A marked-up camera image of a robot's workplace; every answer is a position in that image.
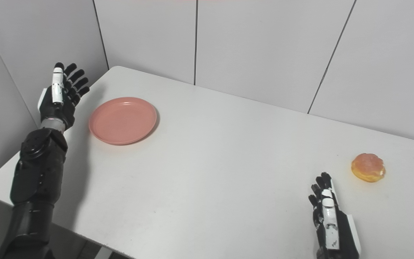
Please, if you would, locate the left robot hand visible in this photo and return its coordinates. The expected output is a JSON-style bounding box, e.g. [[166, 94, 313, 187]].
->
[[37, 62, 90, 131]]

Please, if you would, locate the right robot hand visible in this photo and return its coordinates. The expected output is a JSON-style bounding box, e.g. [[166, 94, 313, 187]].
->
[[308, 172, 362, 259]]

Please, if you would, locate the pink plate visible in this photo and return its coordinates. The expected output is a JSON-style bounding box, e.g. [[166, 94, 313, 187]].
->
[[88, 97, 158, 146]]

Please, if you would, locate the cream puff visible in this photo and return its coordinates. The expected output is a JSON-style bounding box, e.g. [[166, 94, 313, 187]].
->
[[351, 153, 386, 183]]

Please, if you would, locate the white table leg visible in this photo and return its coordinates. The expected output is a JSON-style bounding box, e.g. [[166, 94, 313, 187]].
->
[[94, 247, 114, 259]]

